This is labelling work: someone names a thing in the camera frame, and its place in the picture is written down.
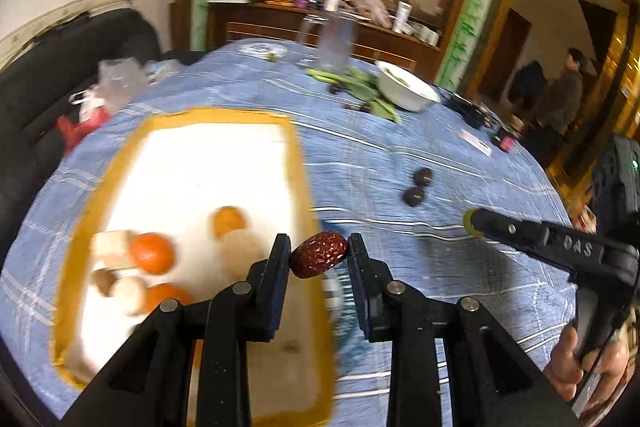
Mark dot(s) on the large orange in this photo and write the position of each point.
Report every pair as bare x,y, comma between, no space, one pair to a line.
152,252

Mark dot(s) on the dark hanging coat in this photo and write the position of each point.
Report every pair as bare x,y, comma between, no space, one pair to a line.
527,92

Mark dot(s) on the wooden sideboard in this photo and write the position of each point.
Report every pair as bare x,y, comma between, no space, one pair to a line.
280,24

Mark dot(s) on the white tube bottle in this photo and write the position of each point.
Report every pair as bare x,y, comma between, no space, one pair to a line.
401,17

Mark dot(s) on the peeled banana piece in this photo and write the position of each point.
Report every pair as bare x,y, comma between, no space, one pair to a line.
112,248
240,249
128,294

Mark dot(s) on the person's right hand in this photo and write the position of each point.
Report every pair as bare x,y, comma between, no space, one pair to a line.
570,367

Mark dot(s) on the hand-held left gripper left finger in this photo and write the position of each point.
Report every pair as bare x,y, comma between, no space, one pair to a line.
279,292

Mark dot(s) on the blue plaid tablecloth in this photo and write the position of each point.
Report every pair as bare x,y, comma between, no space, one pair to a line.
425,247

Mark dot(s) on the medium orange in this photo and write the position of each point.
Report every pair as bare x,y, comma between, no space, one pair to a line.
165,297

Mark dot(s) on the black device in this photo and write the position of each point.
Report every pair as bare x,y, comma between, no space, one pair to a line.
467,109

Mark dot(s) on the dark round passion fruit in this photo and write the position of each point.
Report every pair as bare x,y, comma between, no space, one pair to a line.
414,196
423,177

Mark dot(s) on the red jujube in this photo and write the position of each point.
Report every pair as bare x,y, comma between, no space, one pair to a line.
318,253

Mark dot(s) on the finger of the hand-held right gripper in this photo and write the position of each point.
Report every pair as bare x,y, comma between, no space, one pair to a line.
510,229

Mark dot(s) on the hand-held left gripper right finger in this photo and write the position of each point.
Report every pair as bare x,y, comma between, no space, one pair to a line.
358,292

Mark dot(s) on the small dark jar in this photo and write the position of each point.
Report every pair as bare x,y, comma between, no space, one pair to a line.
504,141

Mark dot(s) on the green vegetable leaves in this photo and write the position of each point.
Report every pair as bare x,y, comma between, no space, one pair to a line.
360,87

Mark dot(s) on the white foam tray yellow tape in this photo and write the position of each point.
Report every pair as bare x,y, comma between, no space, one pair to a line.
200,177

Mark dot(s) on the white paper card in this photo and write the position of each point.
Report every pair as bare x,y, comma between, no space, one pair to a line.
475,142

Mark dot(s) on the small yellowish tangerine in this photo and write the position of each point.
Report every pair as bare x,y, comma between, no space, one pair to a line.
230,222

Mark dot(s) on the white plastic bag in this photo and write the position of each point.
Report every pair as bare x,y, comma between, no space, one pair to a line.
87,102

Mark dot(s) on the clear glass pitcher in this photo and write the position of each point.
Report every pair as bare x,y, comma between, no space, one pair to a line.
335,42

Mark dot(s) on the white bowl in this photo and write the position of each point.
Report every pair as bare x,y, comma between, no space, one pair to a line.
405,89

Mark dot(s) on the black sofa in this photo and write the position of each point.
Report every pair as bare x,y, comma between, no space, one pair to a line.
45,72

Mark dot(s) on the white cup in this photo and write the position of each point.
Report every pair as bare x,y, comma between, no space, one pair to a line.
332,4

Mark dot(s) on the gold framed cabinet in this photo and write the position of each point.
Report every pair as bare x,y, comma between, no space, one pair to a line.
612,72

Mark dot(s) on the white blue patterned plate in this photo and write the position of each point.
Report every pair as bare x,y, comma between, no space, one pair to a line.
262,49

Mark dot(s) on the dark cherry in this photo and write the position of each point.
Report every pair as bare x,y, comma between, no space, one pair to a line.
334,89
365,108

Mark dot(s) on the clear plastic bag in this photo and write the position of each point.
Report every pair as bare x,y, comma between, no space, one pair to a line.
120,79

